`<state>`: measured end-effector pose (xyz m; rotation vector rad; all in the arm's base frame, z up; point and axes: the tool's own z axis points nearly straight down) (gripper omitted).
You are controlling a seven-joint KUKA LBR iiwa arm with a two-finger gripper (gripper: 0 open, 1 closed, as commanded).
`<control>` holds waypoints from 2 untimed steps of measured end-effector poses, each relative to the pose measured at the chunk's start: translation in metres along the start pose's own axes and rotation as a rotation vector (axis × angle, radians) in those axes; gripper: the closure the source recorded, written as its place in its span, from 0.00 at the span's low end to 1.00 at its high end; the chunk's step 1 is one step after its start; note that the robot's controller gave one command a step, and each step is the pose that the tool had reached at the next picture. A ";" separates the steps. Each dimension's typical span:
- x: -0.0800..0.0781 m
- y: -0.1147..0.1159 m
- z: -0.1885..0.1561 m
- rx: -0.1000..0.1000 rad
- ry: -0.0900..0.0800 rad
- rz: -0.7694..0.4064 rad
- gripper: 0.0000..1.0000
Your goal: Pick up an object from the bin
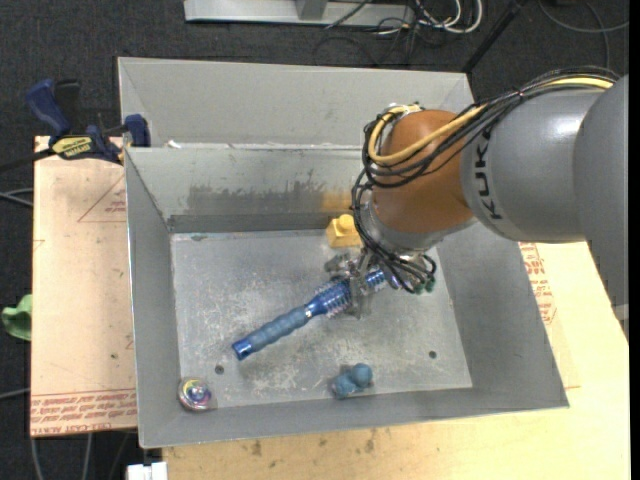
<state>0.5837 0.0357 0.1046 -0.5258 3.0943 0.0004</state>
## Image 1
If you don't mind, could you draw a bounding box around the blue toy figure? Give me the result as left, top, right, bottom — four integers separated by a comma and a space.
328, 362, 375, 401

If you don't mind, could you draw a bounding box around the yellow toy block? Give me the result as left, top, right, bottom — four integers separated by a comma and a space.
325, 213, 363, 249

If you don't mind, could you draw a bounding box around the grey metal bin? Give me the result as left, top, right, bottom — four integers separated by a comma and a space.
117, 56, 570, 450

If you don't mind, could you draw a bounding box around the brown cardboard board, red print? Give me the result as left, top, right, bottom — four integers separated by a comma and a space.
29, 135, 584, 439

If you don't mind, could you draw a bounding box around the blue tool with spring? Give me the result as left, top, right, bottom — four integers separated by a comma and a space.
231, 266, 401, 363

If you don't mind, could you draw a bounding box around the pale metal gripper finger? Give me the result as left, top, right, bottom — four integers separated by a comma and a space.
324, 253, 355, 275
349, 282, 373, 320

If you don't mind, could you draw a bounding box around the shiny round spinning top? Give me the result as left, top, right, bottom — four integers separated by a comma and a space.
176, 375, 218, 413

